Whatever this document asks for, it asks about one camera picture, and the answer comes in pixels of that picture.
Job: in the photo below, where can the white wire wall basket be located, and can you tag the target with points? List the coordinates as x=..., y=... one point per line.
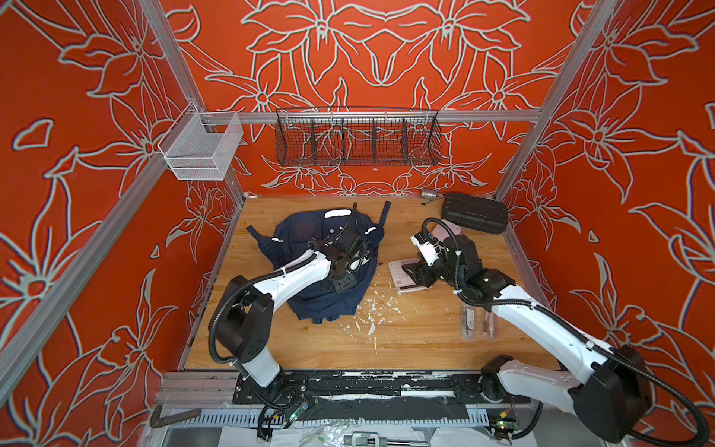
x=200, y=146

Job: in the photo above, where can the black wire wall basket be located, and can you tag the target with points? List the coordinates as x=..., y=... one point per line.
x=356, y=136

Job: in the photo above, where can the navy blue backpack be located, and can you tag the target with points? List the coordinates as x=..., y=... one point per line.
x=320, y=302

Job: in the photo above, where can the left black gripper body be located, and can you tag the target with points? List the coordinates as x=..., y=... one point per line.
x=344, y=279

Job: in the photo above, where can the white pink calculator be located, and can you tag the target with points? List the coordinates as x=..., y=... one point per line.
x=402, y=282

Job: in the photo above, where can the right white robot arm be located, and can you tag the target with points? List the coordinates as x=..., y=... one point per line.
x=608, y=389

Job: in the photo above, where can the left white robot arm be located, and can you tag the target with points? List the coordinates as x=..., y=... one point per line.
x=241, y=324

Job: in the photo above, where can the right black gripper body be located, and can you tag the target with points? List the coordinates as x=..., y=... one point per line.
x=440, y=270

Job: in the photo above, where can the black hard plastic case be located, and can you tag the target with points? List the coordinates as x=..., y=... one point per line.
x=476, y=213

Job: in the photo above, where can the pink pencil case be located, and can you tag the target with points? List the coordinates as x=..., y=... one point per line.
x=456, y=229

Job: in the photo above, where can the rusty metal bracket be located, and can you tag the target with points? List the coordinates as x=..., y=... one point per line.
x=158, y=420

